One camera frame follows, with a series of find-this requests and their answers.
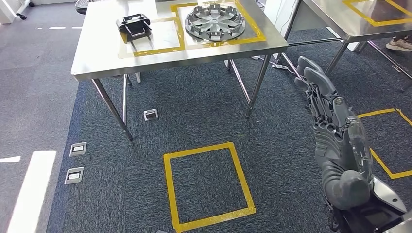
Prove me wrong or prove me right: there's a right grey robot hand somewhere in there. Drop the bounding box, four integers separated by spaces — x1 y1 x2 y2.
294 56 376 211

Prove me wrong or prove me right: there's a yellow floor tape square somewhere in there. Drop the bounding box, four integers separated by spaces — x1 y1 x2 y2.
163 142 257 233

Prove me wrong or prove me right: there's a white panel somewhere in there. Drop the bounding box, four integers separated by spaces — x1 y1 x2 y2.
264 0 302 36

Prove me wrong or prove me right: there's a black remote controller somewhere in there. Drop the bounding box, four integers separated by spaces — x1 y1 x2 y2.
116 13 153 44

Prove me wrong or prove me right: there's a yellow bench tape outline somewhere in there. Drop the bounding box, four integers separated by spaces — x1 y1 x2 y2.
343 0 412 27
119 0 267 58

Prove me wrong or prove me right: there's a white desk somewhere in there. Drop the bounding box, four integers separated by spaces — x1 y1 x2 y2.
0 0 35 25

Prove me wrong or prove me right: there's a metal floor socket plate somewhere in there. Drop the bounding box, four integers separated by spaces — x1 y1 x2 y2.
64 167 85 185
143 108 159 122
69 142 87 158

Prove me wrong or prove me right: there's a chrome stanchion post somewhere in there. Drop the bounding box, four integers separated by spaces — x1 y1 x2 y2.
75 0 91 15

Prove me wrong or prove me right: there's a person's pale shoe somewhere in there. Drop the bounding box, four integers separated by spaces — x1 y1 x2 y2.
385 37 412 53

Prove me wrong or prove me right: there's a grey plastic wheel hubcap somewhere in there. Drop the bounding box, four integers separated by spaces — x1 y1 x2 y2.
185 3 246 42

